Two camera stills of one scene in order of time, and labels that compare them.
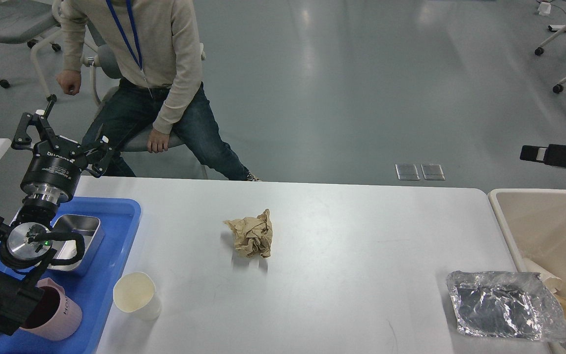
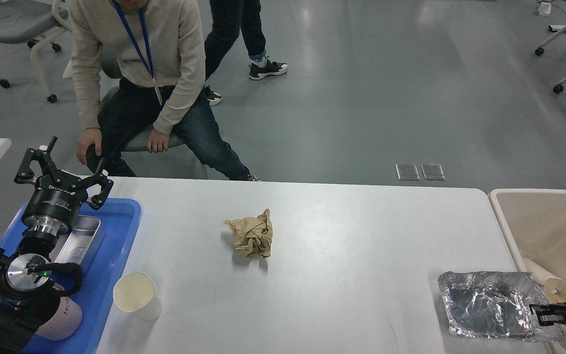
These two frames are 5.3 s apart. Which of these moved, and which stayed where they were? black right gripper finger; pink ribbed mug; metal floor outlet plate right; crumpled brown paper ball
Moved: black right gripper finger
Stayed: pink ribbed mug; crumpled brown paper ball; metal floor outlet plate right
